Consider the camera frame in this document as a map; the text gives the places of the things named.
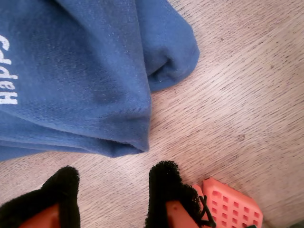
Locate blue printed T-shirt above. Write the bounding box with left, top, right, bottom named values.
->
left=0, top=0, right=200, bottom=162

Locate black wire tie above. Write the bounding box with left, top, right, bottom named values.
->
left=198, top=194, right=217, bottom=228

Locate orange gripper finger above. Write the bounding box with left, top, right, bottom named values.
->
left=0, top=165, right=81, bottom=228
left=145, top=160, right=205, bottom=228

